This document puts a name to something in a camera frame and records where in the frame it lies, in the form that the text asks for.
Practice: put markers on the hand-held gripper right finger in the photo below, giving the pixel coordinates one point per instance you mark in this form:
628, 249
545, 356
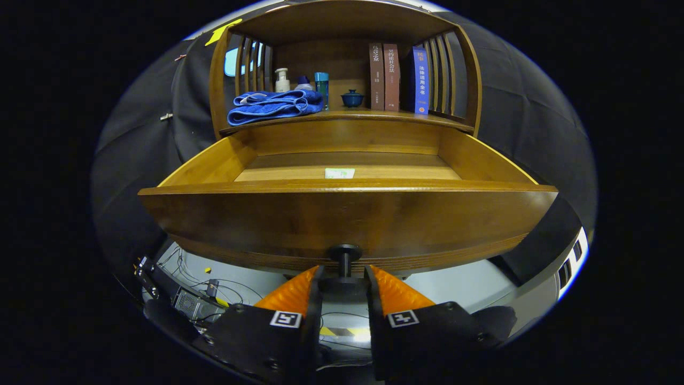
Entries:
372, 299

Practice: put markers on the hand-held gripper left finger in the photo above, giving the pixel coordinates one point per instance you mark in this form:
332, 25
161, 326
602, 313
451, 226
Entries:
316, 299

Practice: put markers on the wooden drawer with black knob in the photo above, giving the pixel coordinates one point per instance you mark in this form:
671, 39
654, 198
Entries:
342, 219

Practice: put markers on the white and green tube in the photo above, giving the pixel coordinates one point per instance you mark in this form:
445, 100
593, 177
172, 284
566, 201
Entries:
340, 173

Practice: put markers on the wooden countertop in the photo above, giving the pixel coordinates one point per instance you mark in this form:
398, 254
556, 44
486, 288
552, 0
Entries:
385, 115

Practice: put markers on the wooden cabinet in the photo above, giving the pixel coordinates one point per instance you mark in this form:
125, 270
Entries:
342, 59

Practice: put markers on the yellow and black floor tape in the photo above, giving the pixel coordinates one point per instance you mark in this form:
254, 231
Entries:
342, 332

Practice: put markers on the grey metal box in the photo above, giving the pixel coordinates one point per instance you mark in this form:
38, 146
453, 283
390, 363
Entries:
195, 305

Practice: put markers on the blue folded towel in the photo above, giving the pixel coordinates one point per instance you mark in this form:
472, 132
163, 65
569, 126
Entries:
267, 109

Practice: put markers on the blue lidded teacup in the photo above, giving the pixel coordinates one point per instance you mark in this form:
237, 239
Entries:
352, 100

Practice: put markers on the white panel with dark slots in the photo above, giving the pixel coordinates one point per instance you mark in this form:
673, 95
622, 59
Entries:
573, 262

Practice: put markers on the clear teal bottle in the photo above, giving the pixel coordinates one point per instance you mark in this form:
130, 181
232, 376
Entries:
321, 85

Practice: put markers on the white lotion bottle blue cap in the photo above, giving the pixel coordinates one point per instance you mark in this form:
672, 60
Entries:
303, 84

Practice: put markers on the white pump bottle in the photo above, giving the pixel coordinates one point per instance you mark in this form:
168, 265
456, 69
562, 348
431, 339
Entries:
282, 84

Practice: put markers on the dark brown book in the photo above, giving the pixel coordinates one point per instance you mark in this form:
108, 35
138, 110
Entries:
377, 80

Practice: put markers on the light brown book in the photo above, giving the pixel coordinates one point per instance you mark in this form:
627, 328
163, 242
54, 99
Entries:
391, 80

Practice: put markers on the blue book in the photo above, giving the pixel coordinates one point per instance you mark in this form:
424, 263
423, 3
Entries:
420, 80

